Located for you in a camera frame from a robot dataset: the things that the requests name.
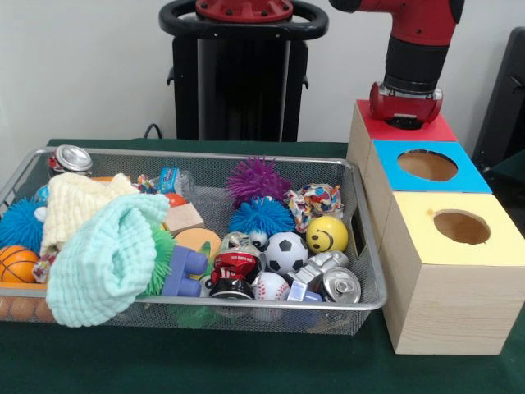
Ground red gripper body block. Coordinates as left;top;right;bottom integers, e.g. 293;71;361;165
368;80;444;126

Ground mint green knitted cloth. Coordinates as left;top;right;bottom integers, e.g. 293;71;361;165
47;193;171;328

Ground cream knitted cloth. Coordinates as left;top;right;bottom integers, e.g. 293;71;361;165
41;172;140;255

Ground shallow clear mesh bin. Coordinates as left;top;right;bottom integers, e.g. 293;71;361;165
0;148;389;336

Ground wooden box with three holes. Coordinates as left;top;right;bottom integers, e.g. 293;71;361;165
347;100;525;355

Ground yellow smiley ball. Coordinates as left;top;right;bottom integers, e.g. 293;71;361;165
306;215;349;254

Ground purple spiky toy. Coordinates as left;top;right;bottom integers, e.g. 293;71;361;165
227;158;293;206

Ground small blue spiky ball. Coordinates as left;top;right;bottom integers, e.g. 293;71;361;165
228;197;296;239

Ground crumpled silver can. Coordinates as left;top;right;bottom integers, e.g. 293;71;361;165
287;251;351;290

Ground small soccer ball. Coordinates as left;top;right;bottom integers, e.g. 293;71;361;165
265;232;308;273

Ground silver crushed can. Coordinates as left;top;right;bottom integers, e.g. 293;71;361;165
322;267;362;305

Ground white toy baseball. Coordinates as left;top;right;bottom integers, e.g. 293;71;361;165
253;273;291;301

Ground red crushed can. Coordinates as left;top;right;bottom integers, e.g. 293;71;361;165
210;247;263;298

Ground large blue toy brick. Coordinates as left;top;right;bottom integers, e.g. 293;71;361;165
160;245;209;298

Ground dark green table cloth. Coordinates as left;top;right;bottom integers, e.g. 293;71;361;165
0;138;525;394

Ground colourful knotted rope ball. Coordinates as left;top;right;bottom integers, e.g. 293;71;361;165
287;183;345;231

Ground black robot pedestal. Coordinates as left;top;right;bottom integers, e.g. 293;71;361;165
158;0;329;142

